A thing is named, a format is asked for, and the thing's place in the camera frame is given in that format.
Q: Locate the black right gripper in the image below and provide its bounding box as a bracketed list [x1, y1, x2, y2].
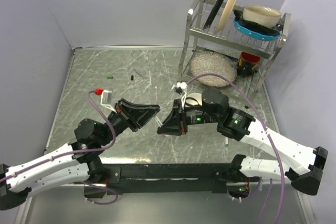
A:
[157, 97, 220, 134]

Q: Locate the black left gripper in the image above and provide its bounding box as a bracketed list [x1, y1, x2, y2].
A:
[99, 99, 163, 147]

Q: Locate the white orange marker pen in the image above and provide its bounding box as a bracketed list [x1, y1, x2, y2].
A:
[155, 116, 163, 135]

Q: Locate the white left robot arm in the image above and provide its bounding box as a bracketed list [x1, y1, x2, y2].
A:
[1, 99, 160, 210]

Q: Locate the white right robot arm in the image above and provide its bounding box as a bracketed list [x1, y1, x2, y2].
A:
[157, 88, 328, 196]

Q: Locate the purple pen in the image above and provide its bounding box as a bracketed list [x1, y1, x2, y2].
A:
[133, 68, 146, 79]

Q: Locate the red floral bowl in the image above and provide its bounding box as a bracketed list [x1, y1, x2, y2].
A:
[185, 92, 202, 107]

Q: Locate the speckled round plate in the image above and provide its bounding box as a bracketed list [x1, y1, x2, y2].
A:
[188, 51, 237, 82]

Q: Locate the red black mug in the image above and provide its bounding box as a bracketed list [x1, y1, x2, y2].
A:
[236, 52, 261, 77]

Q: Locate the steel dish rack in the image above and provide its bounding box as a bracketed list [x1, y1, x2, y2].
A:
[177, 0, 291, 99]

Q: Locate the black dish on rack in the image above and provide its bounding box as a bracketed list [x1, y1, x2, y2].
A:
[233, 9, 279, 36]

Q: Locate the beige plate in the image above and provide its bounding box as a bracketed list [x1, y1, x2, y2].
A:
[215, 0, 237, 34]

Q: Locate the blue dotted dish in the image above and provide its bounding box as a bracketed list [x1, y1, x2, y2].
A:
[234, 20, 280, 41]

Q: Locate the cream bowl on rack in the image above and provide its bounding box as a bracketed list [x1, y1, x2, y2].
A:
[243, 5, 281, 28]

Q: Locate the black square plate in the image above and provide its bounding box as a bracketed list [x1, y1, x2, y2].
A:
[203, 0, 224, 30]

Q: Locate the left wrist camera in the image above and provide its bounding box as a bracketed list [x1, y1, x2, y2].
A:
[94, 88, 116, 113]

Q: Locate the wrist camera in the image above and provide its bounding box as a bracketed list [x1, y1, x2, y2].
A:
[171, 82, 188, 108]
[94, 88, 116, 113]

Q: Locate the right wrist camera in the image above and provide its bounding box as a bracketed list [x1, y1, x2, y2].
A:
[171, 82, 188, 108]

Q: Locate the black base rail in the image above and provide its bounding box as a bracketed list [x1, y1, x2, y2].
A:
[87, 163, 259, 195]

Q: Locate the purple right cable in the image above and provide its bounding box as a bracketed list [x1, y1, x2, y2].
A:
[183, 73, 286, 224]

